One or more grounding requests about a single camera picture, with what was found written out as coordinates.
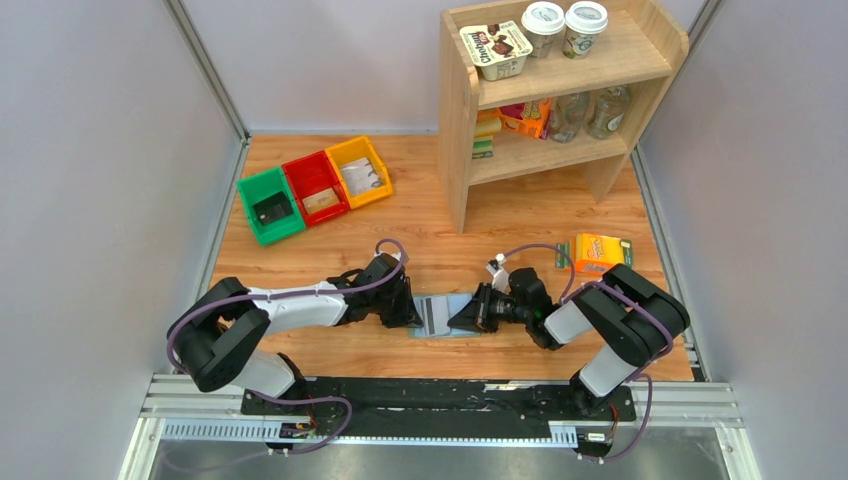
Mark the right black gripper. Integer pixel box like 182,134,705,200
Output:
447,281,531,333

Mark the green card holder wallet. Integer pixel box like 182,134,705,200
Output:
407,293,480,339

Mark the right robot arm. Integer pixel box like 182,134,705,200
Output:
447,263,691,419

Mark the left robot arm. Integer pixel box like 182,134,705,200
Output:
166,253,423,415

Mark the card in red bin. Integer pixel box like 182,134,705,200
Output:
302,188,340,215

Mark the card in yellow bin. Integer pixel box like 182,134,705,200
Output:
340,157,383,197

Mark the black card in green bin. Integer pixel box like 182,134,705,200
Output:
253,191,293,226

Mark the orange snack box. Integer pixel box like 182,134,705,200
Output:
555,233,633,274

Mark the yellow plastic bin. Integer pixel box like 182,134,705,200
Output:
324,136,394,209

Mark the red plastic bin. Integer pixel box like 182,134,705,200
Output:
282,150,351,227

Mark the green plastic bin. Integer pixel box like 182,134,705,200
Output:
237,167,306,246

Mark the yellow green sponge stack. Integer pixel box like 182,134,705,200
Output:
472,108,502,159

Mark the orange box on shelf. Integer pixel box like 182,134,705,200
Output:
498,98,554,140

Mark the left clear glass jar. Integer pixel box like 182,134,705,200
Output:
547,92,590,143

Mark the clear glass jar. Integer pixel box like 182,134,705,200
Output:
587,85,631,140
547,92,590,143

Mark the wooden shelf unit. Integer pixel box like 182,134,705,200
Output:
437,1,690,233

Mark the right clear glass jar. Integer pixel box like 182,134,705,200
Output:
587,85,631,140

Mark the Chobani yogurt tub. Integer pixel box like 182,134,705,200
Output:
459,20,534,82

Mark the left white paper cup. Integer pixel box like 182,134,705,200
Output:
521,1,565,59

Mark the white paper cup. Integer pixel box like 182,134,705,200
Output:
563,1,609,59
521,1,565,59

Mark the right white paper cup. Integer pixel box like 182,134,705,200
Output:
563,1,609,59

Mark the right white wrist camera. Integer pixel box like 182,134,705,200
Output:
486,253,509,293

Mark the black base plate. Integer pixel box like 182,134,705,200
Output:
241,377,636,439

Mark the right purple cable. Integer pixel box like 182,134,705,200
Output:
493,243,676,463

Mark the aluminium frame rail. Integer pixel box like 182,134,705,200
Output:
120,374,760,479

